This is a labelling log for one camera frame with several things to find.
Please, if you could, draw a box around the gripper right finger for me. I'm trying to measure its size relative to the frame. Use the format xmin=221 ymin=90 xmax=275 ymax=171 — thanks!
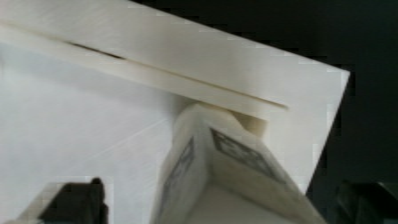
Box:
xmin=328 ymin=180 xmax=398 ymax=224

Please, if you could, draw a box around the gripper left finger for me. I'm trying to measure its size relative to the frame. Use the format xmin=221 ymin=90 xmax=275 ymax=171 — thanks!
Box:
xmin=0 ymin=176 xmax=116 ymax=224

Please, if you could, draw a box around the white table leg with tag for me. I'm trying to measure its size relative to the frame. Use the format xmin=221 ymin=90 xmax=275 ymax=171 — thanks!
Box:
xmin=148 ymin=104 xmax=326 ymax=224

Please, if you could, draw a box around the white square tabletop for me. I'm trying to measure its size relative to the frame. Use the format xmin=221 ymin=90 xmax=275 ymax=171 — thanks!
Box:
xmin=0 ymin=0 xmax=349 ymax=224

